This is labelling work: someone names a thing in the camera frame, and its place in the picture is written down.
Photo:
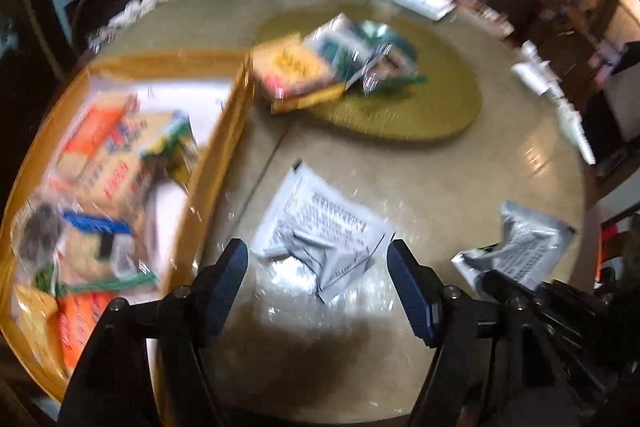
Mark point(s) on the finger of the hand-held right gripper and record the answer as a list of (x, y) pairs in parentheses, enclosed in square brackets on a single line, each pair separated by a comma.
[(507, 284)]

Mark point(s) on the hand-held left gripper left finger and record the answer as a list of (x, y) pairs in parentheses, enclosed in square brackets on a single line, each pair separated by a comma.
[(225, 292)]

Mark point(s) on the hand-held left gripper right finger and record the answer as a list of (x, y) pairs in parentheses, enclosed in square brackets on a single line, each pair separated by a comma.
[(415, 292)]

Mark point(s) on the green and white packet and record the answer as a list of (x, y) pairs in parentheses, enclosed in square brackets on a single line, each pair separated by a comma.
[(530, 242)]

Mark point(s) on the green snack packet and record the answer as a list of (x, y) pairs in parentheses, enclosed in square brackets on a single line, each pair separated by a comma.
[(115, 282), (172, 152)]

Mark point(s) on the silver white packet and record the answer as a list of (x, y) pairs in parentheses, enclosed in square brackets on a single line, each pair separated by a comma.
[(320, 217)]

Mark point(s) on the cracker packet with dark strip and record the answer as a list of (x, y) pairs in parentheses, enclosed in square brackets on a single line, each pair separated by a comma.
[(90, 252)]

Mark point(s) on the cardboard tray with white inside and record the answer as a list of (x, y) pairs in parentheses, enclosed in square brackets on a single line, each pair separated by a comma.
[(220, 147)]

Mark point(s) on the yellow snack packet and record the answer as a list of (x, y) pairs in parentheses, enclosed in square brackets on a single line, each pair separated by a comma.
[(35, 319)]

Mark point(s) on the clear packet with white label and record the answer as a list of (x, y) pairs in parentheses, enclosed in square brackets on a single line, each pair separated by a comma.
[(35, 229)]

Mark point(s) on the red bag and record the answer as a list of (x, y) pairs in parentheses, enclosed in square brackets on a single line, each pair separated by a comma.
[(606, 252)]

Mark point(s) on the round glass turntable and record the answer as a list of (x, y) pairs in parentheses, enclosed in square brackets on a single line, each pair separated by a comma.
[(425, 107)]

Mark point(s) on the dark brown snack packet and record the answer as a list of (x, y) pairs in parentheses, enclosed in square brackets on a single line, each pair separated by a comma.
[(392, 72)]

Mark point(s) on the yellow cracker packet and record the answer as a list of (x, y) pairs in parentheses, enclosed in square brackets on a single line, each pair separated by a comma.
[(292, 67)]

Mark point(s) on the dark green foil packet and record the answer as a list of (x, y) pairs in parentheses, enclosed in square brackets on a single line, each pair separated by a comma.
[(395, 38)]

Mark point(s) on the white teal snack packet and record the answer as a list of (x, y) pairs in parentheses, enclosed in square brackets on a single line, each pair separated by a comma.
[(340, 39)]

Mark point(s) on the clear plastic wrappers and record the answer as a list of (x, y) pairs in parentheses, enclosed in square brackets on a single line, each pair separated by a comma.
[(100, 38)]

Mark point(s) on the crumpled tissue papers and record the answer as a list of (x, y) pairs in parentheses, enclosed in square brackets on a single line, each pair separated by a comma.
[(140, 7)]

